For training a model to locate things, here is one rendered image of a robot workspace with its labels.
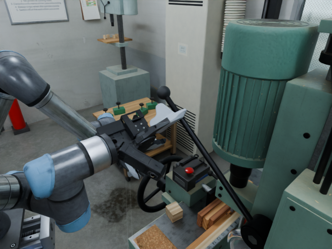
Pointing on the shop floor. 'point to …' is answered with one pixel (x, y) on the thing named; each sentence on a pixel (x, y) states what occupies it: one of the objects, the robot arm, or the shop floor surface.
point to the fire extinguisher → (18, 119)
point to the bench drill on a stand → (131, 70)
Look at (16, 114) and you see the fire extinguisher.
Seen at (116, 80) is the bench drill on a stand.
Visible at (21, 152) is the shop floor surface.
